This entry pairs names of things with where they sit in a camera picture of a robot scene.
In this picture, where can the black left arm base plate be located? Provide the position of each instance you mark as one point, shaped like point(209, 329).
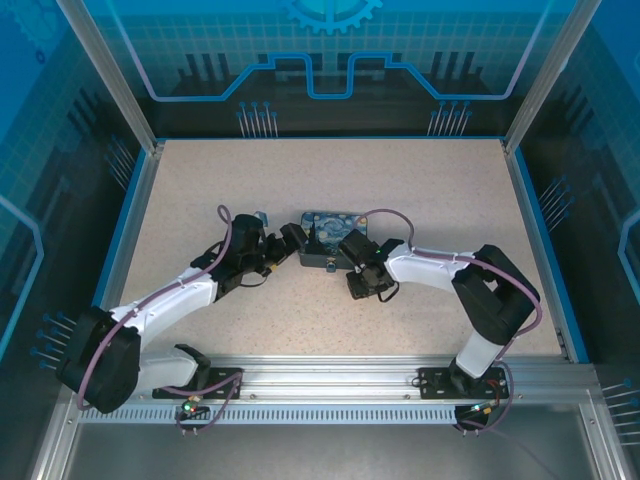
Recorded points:
point(225, 382)

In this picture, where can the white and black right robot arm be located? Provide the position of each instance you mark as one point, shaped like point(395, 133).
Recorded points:
point(425, 267)

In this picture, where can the starry night print tin box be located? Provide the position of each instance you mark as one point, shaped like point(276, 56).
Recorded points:
point(330, 230)

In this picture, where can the aluminium side rail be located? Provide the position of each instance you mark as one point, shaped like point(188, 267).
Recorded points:
point(135, 225)
point(535, 240)

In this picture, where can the blue table edge strip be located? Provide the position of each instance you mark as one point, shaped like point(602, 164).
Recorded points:
point(122, 220)
point(550, 240)

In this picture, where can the aluminium frame post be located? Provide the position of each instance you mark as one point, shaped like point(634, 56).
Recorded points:
point(545, 75)
point(115, 75)

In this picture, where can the aluminium mounting rail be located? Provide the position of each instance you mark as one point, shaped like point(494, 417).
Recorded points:
point(330, 375)

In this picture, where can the small metal bracket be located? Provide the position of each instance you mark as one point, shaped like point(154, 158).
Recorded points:
point(562, 342)

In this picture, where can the grey metal shelf plate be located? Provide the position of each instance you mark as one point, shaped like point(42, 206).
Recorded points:
point(325, 452)

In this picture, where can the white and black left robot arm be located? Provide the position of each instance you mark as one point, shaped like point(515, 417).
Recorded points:
point(165, 300)

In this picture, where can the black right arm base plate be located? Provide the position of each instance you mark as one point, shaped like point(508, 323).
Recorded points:
point(435, 382)

